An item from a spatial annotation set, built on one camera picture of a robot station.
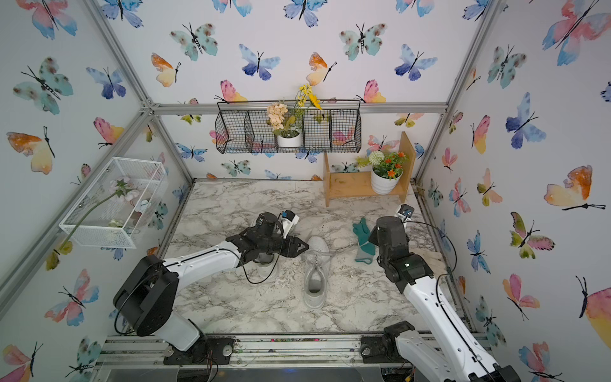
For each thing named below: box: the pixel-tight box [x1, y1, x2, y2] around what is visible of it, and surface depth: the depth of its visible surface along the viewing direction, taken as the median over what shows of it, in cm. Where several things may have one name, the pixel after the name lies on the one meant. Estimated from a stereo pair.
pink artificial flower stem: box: [45, 175, 141, 271], surface depth 74 cm
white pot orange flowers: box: [356, 150, 409, 195], surface depth 100 cm
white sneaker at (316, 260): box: [303, 235, 330, 309], surface depth 84 cm
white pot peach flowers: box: [266, 83, 323, 149], surface depth 88 cm
